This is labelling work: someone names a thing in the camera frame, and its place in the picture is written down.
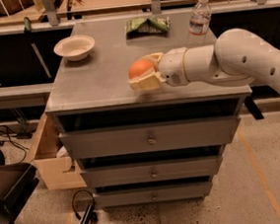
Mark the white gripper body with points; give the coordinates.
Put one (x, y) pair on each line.
(171, 67)

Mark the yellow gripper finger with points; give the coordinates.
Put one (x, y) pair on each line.
(150, 80)
(154, 57)

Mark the orange fruit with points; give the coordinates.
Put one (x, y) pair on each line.
(139, 67)

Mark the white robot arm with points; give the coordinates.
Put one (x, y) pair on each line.
(237, 58)

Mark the white paper bowl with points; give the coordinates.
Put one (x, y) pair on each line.
(74, 48)

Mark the green snack bag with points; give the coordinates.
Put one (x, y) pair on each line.
(148, 25)

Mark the clear plastic water bottle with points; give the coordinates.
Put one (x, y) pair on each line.
(199, 23)

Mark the grey drawer cabinet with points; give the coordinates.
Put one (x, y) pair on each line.
(146, 147)

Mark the black cart base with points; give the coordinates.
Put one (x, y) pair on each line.
(17, 182)

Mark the green handled tool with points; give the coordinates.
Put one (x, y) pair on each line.
(27, 25)

